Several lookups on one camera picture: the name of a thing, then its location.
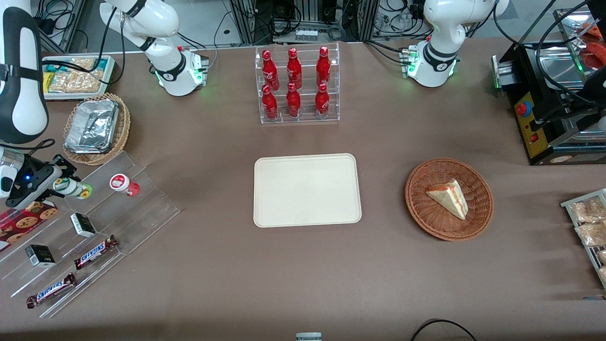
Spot clear acrylic bottle rack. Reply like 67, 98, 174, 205
255, 43, 340, 125

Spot black cable over machine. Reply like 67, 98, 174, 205
492, 0, 593, 110

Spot clear pack of crackers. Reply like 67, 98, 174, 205
66, 58, 96, 74
50, 71, 103, 93

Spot white plastic snack bin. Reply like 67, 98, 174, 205
41, 55, 116, 101

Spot red cookie box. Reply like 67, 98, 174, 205
0, 201, 59, 252

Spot Snickers chocolate bar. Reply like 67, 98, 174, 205
26, 273, 77, 309
73, 235, 118, 271

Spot wrapped triangle sandwich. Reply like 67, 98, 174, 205
425, 179, 469, 221

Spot green gum bottle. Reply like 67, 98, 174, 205
53, 178, 93, 200

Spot clear acrylic stepped display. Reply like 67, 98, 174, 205
0, 151, 181, 319

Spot small black box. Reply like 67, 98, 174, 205
70, 213, 97, 239
25, 244, 56, 269

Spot cream plastic tray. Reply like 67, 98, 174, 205
253, 153, 362, 228

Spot aluminium frame structure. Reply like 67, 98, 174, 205
230, 0, 379, 46

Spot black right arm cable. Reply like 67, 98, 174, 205
42, 5, 126, 87

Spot black cable loop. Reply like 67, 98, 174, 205
409, 318, 479, 341

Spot grey wire rack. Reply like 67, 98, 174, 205
561, 188, 606, 290

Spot red cola bottle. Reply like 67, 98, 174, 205
262, 84, 279, 120
286, 82, 302, 118
315, 83, 330, 119
316, 46, 332, 86
262, 49, 280, 91
286, 47, 303, 89

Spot round brown wicker basket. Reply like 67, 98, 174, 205
405, 158, 494, 242

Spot red gum bottle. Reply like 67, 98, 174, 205
109, 173, 141, 197

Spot stacked aluminium foil containers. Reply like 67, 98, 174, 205
63, 99, 119, 155

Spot black food warmer machine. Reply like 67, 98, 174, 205
491, 0, 606, 166

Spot tan oval wicker basket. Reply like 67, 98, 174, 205
62, 92, 132, 166

